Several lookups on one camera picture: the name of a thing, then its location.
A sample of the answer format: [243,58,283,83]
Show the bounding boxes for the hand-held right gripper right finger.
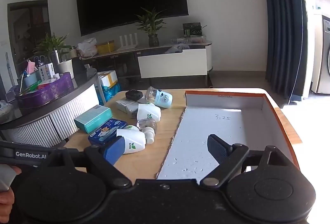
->
[200,134,294,188]

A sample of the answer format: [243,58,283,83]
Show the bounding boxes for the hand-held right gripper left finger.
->
[48,136,132,188]

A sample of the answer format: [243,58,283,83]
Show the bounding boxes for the blue tin case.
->
[88,118,127,147]

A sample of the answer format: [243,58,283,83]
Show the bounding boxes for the orange cardboard box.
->
[156,90,302,180]

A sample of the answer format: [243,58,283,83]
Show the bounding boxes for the teal bandage box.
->
[74,105,113,134]

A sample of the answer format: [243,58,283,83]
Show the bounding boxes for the person's left hand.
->
[0,166,22,214]

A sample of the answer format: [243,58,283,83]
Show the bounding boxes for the round ribbed side table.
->
[0,69,100,148]

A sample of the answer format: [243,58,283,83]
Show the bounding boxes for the clear bottle with white cap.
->
[136,119,157,144]

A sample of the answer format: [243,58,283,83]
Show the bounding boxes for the white flat charger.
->
[115,99,140,112]

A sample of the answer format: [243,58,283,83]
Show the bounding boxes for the blue plastic bag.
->
[100,82,121,103]

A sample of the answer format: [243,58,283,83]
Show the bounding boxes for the black charger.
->
[125,90,143,101]

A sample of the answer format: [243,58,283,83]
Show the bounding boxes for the purple storage basket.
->
[15,72,75,108]

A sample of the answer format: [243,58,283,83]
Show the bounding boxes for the light blue toothpick jar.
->
[145,86,173,108]

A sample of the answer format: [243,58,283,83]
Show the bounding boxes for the white foam box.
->
[97,70,118,88]

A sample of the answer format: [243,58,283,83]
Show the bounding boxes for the pale blue pen cup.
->
[23,72,42,89]

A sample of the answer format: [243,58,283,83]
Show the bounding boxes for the white medicine box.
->
[39,63,55,83]

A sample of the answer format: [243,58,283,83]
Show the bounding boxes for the white television cabinet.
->
[81,40,214,85]

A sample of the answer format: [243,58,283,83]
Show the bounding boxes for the plant in white pot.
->
[33,33,75,79]

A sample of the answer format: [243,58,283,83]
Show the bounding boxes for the steel thermos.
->
[50,50,62,71]

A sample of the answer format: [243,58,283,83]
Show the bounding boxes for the yellow tin box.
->
[97,40,115,54]

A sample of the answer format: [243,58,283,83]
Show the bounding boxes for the blue grey cloth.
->
[165,43,191,54]

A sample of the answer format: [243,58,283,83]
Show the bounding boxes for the white plastic bag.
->
[77,38,98,57]

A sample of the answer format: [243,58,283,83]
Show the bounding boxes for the white router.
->
[117,33,138,51]

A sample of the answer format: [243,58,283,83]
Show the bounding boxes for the clear plastic boxes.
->
[171,36,207,44]

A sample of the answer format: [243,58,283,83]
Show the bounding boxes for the bamboo plant in dark vase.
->
[134,7,167,47]

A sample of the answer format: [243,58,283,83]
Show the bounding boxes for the black and green gift box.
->
[183,22,203,37]

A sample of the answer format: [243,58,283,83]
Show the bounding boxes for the dark blue curtain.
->
[258,0,312,105]

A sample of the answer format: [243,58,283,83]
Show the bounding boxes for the silver washing machine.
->
[311,14,330,94]

